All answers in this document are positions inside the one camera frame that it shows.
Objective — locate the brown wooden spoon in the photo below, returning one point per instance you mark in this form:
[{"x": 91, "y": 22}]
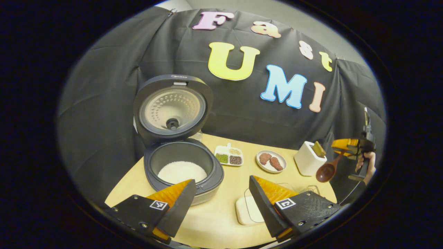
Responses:
[{"x": 325, "y": 173}]

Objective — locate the red meat piece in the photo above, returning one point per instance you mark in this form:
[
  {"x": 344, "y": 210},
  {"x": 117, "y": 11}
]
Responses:
[
  {"x": 264, "y": 158},
  {"x": 276, "y": 163}
]

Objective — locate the white rice tray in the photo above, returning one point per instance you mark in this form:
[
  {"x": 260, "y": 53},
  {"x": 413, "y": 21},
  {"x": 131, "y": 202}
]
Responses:
[{"x": 247, "y": 211}]

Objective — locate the brown toast slice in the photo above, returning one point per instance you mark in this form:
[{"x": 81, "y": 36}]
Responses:
[{"x": 318, "y": 149}]

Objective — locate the pile of white rice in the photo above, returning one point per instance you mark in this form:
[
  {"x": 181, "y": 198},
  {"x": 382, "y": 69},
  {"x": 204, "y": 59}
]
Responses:
[{"x": 180, "y": 171}]

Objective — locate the black backdrop cloth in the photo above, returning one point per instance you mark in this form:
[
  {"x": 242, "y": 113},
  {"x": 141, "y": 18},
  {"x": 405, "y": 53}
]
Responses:
[{"x": 104, "y": 86}]

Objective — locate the white toaster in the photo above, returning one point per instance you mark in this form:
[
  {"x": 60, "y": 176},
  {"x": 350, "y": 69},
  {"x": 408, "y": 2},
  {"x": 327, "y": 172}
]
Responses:
[{"x": 306, "y": 162}]

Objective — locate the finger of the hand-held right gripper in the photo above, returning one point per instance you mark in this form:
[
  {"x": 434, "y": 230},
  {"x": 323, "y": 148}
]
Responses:
[
  {"x": 346, "y": 153},
  {"x": 344, "y": 143}
]

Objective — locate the dark lidded rice cooker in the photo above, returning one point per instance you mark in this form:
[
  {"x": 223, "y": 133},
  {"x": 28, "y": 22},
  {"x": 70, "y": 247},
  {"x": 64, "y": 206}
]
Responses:
[{"x": 145, "y": 103}]

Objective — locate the round white plate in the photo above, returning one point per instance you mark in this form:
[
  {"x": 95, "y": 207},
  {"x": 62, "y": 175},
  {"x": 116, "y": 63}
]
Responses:
[{"x": 282, "y": 160}]

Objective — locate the small clear glass bottle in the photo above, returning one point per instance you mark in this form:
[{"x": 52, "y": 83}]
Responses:
[{"x": 197, "y": 136}]

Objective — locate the white divided bean dish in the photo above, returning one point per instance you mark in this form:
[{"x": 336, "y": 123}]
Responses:
[{"x": 228, "y": 154}]

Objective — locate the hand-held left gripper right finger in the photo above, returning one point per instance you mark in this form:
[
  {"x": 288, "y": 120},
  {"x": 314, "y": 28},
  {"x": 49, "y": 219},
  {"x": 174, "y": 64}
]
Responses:
[{"x": 264, "y": 207}]

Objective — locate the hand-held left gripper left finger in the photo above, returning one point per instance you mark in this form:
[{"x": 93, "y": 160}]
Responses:
[{"x": 176, "y": 211}]

